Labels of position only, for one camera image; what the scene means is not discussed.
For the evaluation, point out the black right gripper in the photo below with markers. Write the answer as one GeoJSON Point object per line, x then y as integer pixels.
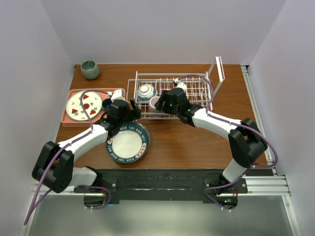
{"type": "Point", "coordinates": [163, 98]}

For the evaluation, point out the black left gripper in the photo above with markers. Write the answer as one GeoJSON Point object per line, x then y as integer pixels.
{"type": "Point", "coordinates": [133, 114]}

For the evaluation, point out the purple mug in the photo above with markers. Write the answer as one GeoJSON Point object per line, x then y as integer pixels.
{"type": "Point", "coordinates": [153, 107]}

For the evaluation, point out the blue floral ceramic bowl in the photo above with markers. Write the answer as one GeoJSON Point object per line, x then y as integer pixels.
{"type": "Point", "coordinates": [146, 92]}

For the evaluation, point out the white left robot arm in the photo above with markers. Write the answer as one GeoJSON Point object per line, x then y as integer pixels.
{"type": "Point", "coordinates": [55, 165]}

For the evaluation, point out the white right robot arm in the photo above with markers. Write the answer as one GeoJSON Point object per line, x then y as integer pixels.
{"type": "Point", "coordinates": [245, 140]}

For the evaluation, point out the dark blue small mug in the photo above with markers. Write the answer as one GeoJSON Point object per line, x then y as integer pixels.
{"type": "Point", "coordinates": [106, 104]}

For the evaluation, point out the green rimmed white plate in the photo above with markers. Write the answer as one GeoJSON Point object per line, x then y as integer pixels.
{"type": "Point", "coordinates": [130, 144]}

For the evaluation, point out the watermelon pattern white plate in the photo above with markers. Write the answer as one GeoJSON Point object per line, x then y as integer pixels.
{"type": "Point", "coordinates": [80, 108]}

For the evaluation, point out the green ceramic cup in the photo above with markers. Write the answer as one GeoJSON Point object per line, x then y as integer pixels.
{"type": "Point", "coordinates": [90, 69]}

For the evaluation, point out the white wire dish rack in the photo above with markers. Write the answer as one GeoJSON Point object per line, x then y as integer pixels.
{"type": "Point", "coordinates": [200, 88]}

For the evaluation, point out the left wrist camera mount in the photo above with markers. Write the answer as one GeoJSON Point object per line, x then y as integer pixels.
{"type": "Point", "coordinates": [118, 94]}

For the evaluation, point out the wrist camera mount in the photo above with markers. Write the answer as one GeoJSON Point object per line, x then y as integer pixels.
{"type": "Point", "coordinates": [178, 84]}
{"type": "Point", "coordinates": [118, 94]}

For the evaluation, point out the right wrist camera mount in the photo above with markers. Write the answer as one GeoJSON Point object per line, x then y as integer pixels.
{"type": "Point", "coordinates": [178, 84]}

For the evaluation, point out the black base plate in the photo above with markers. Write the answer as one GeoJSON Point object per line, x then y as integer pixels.
{"type": "Point", "coordinates": [166, 185]}

